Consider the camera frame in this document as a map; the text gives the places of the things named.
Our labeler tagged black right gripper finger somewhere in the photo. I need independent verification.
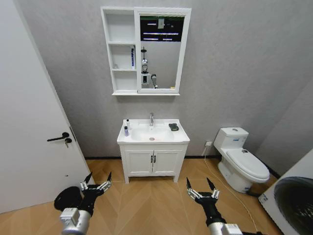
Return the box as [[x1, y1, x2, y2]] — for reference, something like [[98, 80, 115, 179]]
[[206, 178, 220, 199], [186, 177, 202, 200]]

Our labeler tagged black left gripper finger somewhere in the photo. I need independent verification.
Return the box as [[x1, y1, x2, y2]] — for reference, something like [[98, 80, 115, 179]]
[[97, 171, 112, 192], [79, 172, 93, 191]]

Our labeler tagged white vanity cabinet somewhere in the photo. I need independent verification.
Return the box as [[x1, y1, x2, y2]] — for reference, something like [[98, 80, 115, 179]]
[[118, 143, 189, 185]]

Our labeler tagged white ceramic washbasin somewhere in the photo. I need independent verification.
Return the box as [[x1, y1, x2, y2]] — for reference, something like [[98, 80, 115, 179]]
[[116, 118, 191, 146]]

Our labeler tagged white toilet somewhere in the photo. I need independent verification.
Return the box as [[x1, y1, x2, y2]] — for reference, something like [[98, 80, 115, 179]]
[[213, 127, 270, 194]]

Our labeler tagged white washing machine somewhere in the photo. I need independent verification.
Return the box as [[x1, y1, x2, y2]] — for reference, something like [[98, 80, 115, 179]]
[[258, 147, 313, 235]]

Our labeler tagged white framed mirror door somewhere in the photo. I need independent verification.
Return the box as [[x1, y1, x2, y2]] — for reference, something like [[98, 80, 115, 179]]
[[134, 7, 192, 94]]

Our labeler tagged white power cable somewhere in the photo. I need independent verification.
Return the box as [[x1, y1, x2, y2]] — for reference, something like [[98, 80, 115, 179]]
[[201, 144, 259, 232]]

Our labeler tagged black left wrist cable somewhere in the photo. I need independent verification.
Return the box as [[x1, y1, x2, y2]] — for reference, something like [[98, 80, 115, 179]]
[[53, 186, 85, 212]]

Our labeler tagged white wall cabinet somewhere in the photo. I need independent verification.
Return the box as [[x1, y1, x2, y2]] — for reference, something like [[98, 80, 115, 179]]
[[100, 6, 192, 96]]

